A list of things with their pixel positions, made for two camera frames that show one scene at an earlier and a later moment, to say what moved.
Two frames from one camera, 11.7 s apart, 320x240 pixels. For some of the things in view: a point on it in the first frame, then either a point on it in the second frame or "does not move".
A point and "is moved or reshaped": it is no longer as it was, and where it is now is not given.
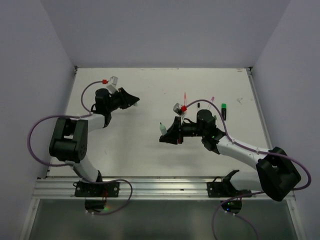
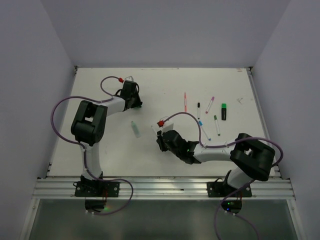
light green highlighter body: x=163 y=129 is moved or reshaped
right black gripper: x=174 y=135 -> x=160 y=141
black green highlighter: x=224 y=106 does not move
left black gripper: x=127 y=99 -> x=138 y=102
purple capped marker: x=212 y=100 does not move
